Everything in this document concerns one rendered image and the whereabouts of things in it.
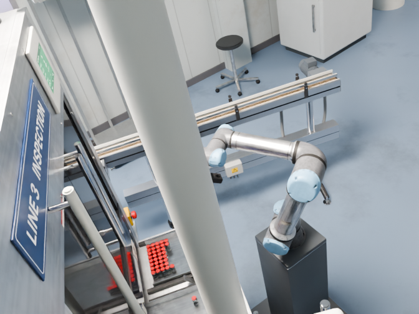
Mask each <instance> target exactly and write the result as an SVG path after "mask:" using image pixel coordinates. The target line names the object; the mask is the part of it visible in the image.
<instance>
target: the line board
mask: <svg viewBox="0 0 419 314"><path fill-rule="evenodd" d="M50 141H51V113H50V111H49V109H48V107H47V105H46V103H45V101H44V99H43V98H42V96H41V94H40V92H39V90H38V88H37V87H36V85H35V83H34V81H33V79H31V84H30V90H29V99H28V105H27V115H26V124H25V130H24V139H23V144H22V154H21V163H20V169H19V179H18V184H17V194H16V203H15V208H14V218H13V223H12V233H11V242H12V243H13V244H14V246H15V247H16V248H17V250H18V251H19V252H20V253H21V255H22V256H23V257H24V258H25V260H26V261H27V262H28V264H29V265H30V266H31V267H32V269H33V270H34V271H35V273H36V274H37V275H38V276H39V278H40V279H41V280H42V281H44V280H45V269H46V237H47V206H48V189H49V157H50Z"/></svg>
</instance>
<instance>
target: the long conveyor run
mask: <svg viewBox="0 0 419 314"><path fill-rule="evenodd" d="M298 75H299V74H298V73H296V81H295V82H291V83H287V84H285V85H281V86H279V87H276V88H272V89H270V90H266V91H263V92H260V93H257V94H254V95H251V96H248V97H245V98H242V99H239V100H235V101H233V100H232V98H231V95H228V98H229V99H228V100H229V103H226V104H224V105H220V106H218V107H214V108H211V109H208V110H205V111H202V112H199V113H195V118H196V122H197V125H198V129H199V132H200V137H201V138H202V137H204V136H208V135H211V134H213V133H215V132H216V130H217V129H218V128H219V127H220V126H221V125H224V124H227V125H229V126H231V127H234V126H238V125H241V124H243V123H247V122H249V121H253V120H256V119H258V118H262V117H265V116H268V115H271V114H273V113H277V112H281V111H283V110H287V109H289V108H292V107H296V106H298V105H302V104H304V103H307V102H311V101H313V100H317V99H319V98H322V97H326V96H328V95H332V94H334V93H337V92H341V80H340V79H339V78H337V73H336V74H333V73H332V69H331V70H328V71H325V72H321V73H319V74H315V75H312V76H310V77H306V78H303V79H300V80H299V76H298ZM91 142H92V144H93V146H94V148H95V150H96V152H97V154H98V157H99V159H100V160H102V159H104V160H105V162H106V164H107V167H108V168H111V167H114V166H117V165H120V164H123V163H126V162H129V161H132V160H135V159H138V158H141V157H144V156H146V155H147V154H146V152H145V150H144V147H143V145H142V142H141V139H140V137H139V134H138V133H134V134H132V135H128V136H124V137H122V138H119V139H116V140H113V141H109V142H107V143H104V144H101V145H97V146H96V144H95V142H94V140H91Z"/></svg>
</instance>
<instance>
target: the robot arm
mask: <svg viewBox="0 0 419 314"><path fill-rule="evenodd" d="M227 148H231V149H235V150H241V151H247V152H250V153H256V154H259V155H265V156H270V157H274V158H280V159H285V160H289V161H290V162H291V163H292V164H295V166H294V169H293V170H292V173H291V176H290V177H289V180H288V182H287V186H286V192H287V195H286V198H285V199H283V200H281V201H278V202H277V203H275V205H274V209H273V211H274V215H273V218H272V221H271V223H270V225H269V228H268V230H267V233H266V236H265V238H264V241H263V246H264V248H265V249H266V250H268V251H269V252H271V253H273V254H276V255H286V254H287V253H288V250H289V249H296V248H298V247H300V246H301V245H302V244H303V243H304V241H305V239H306V235H305V231H304V229H303V227H302V226H301V220H300V216H301V214H302V212H303V210H304V208H305V206H306V204H307V203H308V202H311V201H312V200H314V199H315V198H316V197H317V195H318V194H319V192H320V187H321V184H322V180H323V178H324V174H325V171H326V169H327V159H326V157H325V154H324V153H323V152H322V151H321V150H320V149H319V148H318V147H316V146H314V145H312V144H310V143H306V142H304V141H298V140H297V141H295V142H290V141H284V140H278V139H274V138H268V137H264V136H258V135H251V134H247V133H241V132H237V131H234V128H233V127H231V126H229V125H227V124H224V125H221V126H220V127H219V128H218V129H217V130H216V132H215V134H214V136H213V137H212V139H211V141H210V142H209V144H208V145H207V147H204V151H205V155H206V159H207V162H208V166H211V167H223V166H224V165H225V163H226V158H227V155H226V149H227ZM211 178H212V181H213V183H220V184H221V183H222V181H223V179H222V177H221V174H219V173H211Z"/></svg>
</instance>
